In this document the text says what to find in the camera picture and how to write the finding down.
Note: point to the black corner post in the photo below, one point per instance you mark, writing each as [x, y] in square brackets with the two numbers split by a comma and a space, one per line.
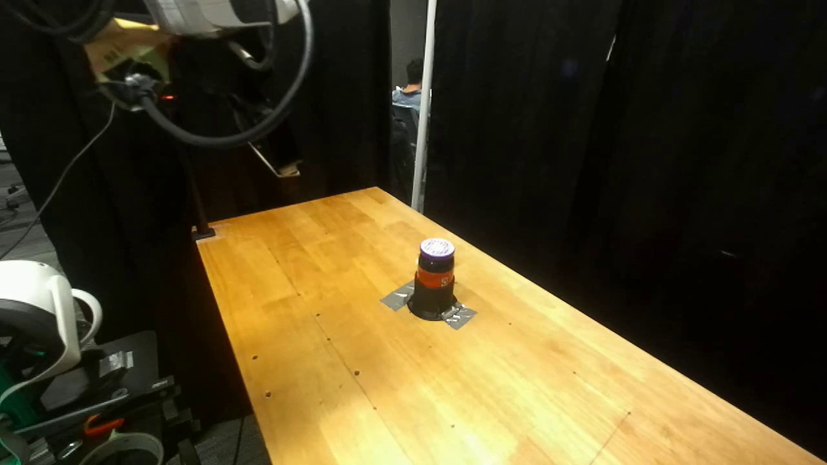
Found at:
[200, 208]

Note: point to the black mounting plate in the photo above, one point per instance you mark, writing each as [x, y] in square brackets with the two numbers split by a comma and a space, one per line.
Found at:
[103, 371]

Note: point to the person in background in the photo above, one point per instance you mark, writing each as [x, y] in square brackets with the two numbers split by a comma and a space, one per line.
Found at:
[406, 87]

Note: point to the white vertical pole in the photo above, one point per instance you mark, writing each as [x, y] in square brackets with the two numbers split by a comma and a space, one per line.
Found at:
[422, 103]

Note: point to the grey square base plate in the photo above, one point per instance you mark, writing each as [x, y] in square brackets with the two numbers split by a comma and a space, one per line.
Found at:
[398, 298]

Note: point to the yellow wrist camera mount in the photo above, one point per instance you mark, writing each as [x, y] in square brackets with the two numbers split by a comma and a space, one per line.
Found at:
[119, 48]

